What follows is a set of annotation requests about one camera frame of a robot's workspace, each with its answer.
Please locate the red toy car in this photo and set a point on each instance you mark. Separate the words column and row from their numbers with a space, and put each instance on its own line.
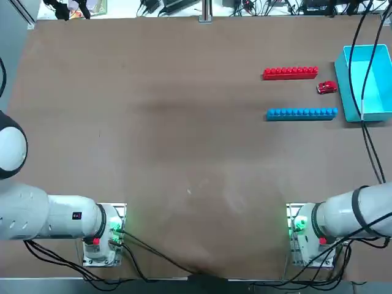
column 327, row 87

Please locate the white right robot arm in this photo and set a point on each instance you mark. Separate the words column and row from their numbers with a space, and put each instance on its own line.
column 343, row 211

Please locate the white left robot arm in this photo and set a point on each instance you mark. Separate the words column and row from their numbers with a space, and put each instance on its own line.
column 61, row 214

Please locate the blue building block row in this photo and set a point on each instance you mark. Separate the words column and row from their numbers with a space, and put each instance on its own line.
column 300, row 114

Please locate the red building block row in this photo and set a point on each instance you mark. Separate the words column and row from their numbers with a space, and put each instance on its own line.
column 288, row 75

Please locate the black power adapter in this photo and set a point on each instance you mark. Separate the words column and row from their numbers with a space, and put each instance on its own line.
column 176, row 3

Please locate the colourful printed box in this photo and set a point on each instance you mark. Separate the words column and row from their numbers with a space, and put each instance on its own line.
column 99, row 7

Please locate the black clamp stand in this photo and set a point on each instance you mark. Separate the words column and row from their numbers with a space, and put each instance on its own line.
column 62, row 10

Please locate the teal plastic bin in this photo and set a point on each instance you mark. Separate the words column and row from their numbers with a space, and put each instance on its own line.
column 384, row 92

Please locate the aluminium profile post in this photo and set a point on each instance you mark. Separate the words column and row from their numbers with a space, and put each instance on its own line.
column 205, row 12

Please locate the aluminium frame rail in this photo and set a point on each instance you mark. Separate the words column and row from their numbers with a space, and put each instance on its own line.
column 23, row 12

